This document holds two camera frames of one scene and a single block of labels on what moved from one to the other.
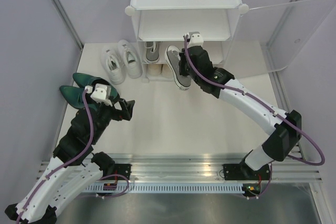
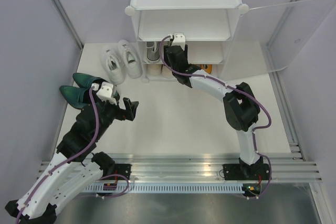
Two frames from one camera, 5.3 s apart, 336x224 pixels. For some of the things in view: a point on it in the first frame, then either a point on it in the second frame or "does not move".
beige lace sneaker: (166, 71) does not move
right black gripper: (183, 71) -> (186, 52)
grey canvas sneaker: (152, 51) does not move
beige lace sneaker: (154, 69) does not move
